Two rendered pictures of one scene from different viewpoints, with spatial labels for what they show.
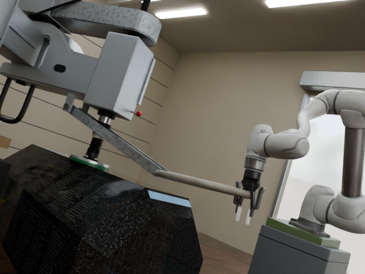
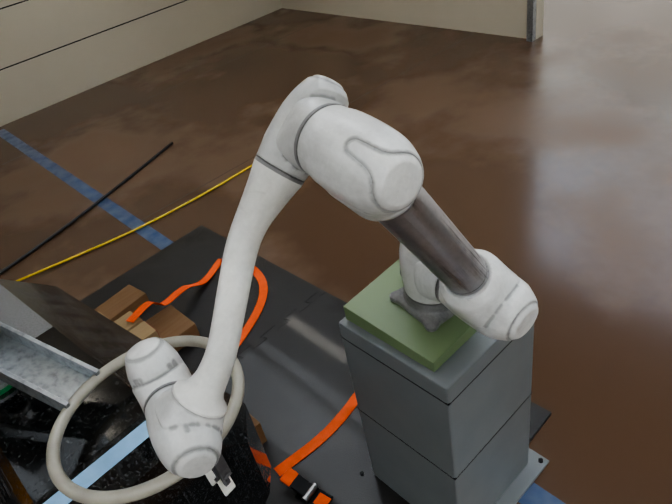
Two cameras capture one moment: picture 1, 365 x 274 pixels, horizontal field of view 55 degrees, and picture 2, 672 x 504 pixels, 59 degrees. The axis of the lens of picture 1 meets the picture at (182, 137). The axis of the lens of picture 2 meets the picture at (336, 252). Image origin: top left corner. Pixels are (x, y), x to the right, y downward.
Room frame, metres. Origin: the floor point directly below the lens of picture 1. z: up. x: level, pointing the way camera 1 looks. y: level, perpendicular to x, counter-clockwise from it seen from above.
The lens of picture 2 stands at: (0.84, -0.88, 1.98)
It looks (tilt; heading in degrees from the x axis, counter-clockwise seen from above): 37 degrees down; 11
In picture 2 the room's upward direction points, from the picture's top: 12 degrees counter-clockwise
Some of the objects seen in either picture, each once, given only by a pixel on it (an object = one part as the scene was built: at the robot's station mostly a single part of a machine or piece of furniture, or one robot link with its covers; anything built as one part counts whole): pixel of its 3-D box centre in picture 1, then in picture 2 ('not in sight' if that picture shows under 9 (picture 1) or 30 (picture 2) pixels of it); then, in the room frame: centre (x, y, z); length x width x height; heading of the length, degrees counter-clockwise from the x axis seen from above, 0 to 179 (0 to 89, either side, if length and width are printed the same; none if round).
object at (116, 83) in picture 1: (107, 76); not in sight; (1.95, 0.51, 1.32); 0.36 x 0.22 x 0.45; 69
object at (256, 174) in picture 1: (251, 180); not in sight; (1.56, -0.35, 0.99); 0.08 x 0.07 x 0.09; 54
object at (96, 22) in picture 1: (86, 22); not in sight; (2.05, 0.76, 1.62); 0.96 x 0.25 x 0.17; 69
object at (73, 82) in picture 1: (64, 69); not in sight; (2.07, 0.80, 1.30); 0.74 x 0.23 x 0.49; 69
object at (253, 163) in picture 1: (255, 164); not in sight; (1.56, -0.35, 1.06); 0.09 x 0.09 x 0.06
